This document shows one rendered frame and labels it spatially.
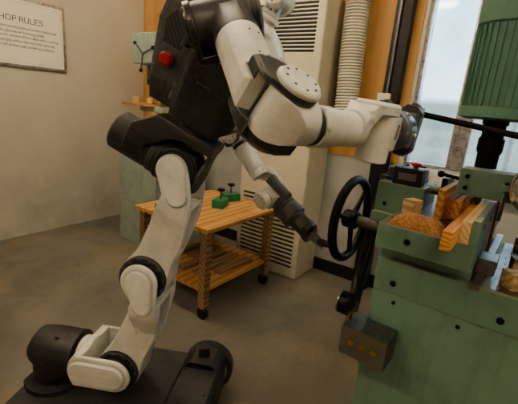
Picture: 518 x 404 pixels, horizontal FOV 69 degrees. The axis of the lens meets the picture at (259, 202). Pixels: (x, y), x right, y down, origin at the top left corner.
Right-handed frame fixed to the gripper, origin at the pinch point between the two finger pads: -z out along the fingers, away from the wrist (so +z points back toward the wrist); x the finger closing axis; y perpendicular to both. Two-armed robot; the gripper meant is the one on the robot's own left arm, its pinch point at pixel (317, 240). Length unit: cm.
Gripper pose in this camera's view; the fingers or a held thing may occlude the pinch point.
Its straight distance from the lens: 126.9
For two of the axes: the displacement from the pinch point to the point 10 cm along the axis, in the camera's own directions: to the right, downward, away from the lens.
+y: 7.5, -6.5, 1.2
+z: -6.4, -6.7, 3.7
